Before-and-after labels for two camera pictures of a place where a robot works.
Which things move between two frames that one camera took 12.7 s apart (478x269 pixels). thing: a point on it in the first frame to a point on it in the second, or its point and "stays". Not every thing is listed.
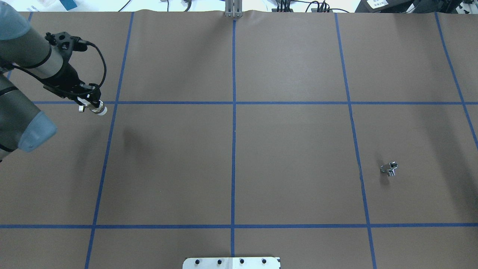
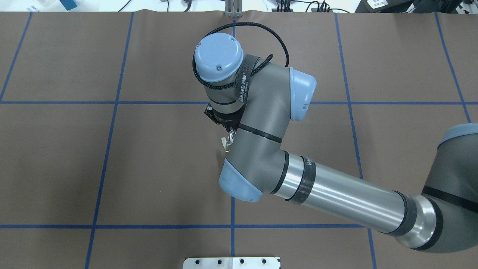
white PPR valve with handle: [101, 110] to [231, 138]
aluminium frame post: [233, 8] stays
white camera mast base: [232, 263] stays
